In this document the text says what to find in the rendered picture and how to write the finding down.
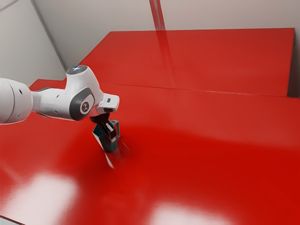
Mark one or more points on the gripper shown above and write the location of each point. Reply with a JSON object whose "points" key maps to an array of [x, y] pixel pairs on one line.
{"points": [[100, 119]]}

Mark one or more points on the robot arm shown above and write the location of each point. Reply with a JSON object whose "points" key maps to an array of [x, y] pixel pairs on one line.
{"points": [[75, 93]]}

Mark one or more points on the teal faceted mug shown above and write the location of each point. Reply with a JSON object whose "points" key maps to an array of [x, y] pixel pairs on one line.
{"points": [[110, 145]]}

